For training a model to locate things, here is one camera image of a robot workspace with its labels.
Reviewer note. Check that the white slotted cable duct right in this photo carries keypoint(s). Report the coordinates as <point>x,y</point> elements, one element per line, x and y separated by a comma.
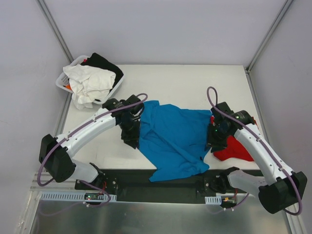
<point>213,200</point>

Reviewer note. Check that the black t-shirt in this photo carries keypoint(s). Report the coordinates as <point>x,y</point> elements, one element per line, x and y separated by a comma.
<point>96,60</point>

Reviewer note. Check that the aluminium frame post left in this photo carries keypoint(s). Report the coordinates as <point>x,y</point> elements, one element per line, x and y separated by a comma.
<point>54,27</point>

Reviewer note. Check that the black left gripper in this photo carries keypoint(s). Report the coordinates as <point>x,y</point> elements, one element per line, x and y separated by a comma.
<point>131,137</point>

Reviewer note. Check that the aluminium frame post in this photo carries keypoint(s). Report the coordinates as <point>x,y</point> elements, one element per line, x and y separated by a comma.
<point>272,29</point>
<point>54,27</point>

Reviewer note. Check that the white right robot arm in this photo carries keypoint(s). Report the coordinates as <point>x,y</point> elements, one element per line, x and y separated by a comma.
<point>279,186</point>

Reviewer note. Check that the black robot base mount plate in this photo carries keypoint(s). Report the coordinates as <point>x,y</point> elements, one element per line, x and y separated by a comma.
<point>135,186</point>

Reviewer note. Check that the red t-shirt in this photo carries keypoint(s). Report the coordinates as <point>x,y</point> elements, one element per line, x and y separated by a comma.
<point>234,150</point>

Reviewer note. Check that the blue t-shirt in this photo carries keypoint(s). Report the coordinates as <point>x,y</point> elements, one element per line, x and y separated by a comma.
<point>174,140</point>

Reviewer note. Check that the white slotted cable duct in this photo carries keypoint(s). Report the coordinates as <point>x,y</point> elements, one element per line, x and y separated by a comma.
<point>77,196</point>
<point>213,200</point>

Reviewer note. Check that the white t-shirt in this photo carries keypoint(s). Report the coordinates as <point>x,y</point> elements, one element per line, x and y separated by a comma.
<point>88,83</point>

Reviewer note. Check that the white laundry basket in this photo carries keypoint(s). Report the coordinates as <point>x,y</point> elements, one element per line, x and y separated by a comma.
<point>64,80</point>

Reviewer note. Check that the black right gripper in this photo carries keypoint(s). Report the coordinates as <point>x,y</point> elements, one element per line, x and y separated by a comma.
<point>217,142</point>

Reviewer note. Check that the white slotted cable duct left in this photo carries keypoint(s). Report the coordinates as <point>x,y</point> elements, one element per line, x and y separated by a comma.
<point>77,196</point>

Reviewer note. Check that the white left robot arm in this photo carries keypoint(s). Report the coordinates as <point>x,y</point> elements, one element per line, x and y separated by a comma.
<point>57,152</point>

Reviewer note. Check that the aluminium frame post right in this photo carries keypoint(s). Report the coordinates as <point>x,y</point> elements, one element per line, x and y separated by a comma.
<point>272,29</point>

